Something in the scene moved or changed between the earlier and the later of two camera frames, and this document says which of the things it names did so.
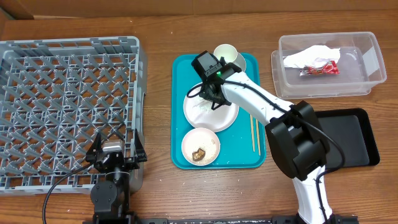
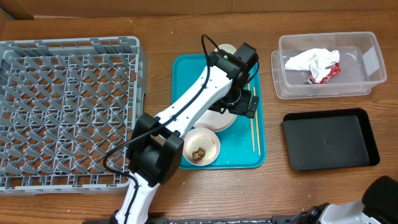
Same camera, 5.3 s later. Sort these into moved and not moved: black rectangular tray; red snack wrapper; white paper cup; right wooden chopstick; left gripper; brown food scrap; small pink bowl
Moved: red snack wrapper; left gripper
Not moved: small pink bowl; brown food scrap; right wooden chopstick; white paper cup; black rectangular tray
